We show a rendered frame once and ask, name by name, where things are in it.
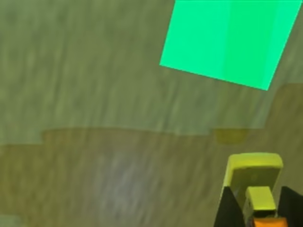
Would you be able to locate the green box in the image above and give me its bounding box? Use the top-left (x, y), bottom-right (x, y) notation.
top-left (159, 0), bottom-right (303, 91)

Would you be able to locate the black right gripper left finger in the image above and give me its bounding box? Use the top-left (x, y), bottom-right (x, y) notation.
top-left (214, 186), bottom-right (247, 227)

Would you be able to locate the yellow hammer-like tool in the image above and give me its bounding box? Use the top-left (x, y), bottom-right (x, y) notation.
top-left (220, 153), bottom-right (289, 227)

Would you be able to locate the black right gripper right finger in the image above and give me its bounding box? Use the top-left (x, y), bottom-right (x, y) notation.
top-left (276, 186), bottom-right (303, 227)

